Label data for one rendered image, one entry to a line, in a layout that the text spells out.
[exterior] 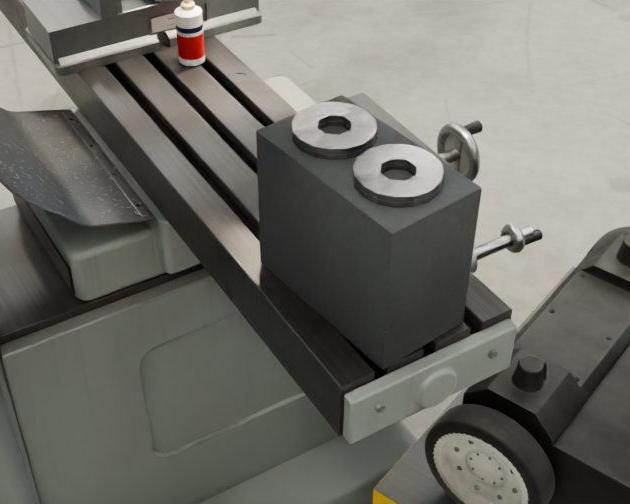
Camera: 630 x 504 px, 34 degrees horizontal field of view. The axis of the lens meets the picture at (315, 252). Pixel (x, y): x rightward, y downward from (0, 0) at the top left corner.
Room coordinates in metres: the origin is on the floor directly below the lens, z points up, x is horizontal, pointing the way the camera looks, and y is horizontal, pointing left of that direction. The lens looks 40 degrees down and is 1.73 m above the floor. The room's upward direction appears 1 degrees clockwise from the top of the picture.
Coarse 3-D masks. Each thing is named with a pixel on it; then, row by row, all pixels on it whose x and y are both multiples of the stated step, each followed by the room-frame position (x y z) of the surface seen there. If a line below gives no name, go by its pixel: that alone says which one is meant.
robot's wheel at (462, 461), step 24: (456, 408) 1.00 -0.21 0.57; (480, 408) 0.98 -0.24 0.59; (432, 432) 0.99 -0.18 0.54; (456, 432) 0.96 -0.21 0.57; (480, 432) 0.94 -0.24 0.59; (504, 432) 0.94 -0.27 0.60; (528, 432) 0.94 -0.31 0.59; (432, 456) 0.98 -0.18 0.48; (456, 456) 0.98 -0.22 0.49; (480, 456) 0.96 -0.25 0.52; (504, 456) 0.91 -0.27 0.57; (528, 456) 0.91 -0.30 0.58; (456, 480) 0.97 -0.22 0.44; (480, 480) 0.95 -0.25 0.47; (504, 480) 0.93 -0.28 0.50; (528, 480) 0.89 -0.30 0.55; (552, 480) 0.91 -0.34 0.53
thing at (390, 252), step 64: (320, 128) 0.91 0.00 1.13; (384, 128) 0.91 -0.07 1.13; (320, 192) 0.82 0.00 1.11; (384, 192) 0.78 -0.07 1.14; (448, 192) 0.80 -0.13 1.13; (320, 256) 0.81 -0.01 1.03; (384, 256) 0.74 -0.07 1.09; (448, 256) 0.78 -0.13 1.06; (384, 320) 0.73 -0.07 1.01; (448, 320) 0.79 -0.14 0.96
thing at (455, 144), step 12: (444, 132) 1.59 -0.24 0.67; (456, 132) 1.56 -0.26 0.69; (468, 132) 1.55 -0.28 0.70; (444, 144) 1.59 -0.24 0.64; (456, 144) 1.56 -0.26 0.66; (468, 144) 1.53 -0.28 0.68; (444, 156) 1.54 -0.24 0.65; (456, 156) 1.55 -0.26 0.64; (468, 156) 1.52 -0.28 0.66; (456, 168) 1.55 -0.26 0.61; (468, 168) 1.52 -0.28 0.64
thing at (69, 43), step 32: (32, 0) 1.43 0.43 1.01; (64, 0) 1.43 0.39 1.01; (96, 0) 1.38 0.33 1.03; (128, 0) 1.43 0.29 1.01; (192, 0) 1.45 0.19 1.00; (224, 0) 1.48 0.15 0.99; (256, 0) 1.50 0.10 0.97; (32, 32) 1.41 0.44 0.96; (64, 32) 1.34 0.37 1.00; (96, 32) 1.37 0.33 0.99; (128, 32) 1.39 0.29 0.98; (160, 32) 1.42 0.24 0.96; (224, 32) 1.46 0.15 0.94; (64, 64) 1.33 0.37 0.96; (96, 64) 1.35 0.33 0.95
